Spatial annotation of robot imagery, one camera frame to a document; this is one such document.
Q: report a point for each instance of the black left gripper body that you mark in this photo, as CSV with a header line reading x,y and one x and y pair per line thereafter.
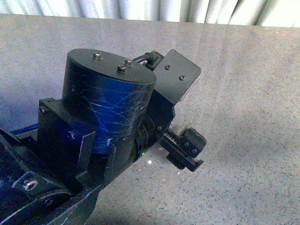
x,y
183,148

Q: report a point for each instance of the black blue left robot arm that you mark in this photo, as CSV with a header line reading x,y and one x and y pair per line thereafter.
x,y
112,110

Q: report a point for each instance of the white pleated curtain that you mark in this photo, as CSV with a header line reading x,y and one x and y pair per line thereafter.
x,y
274,13

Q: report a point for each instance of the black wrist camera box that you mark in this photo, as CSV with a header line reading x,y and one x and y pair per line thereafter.
x,y
175,75

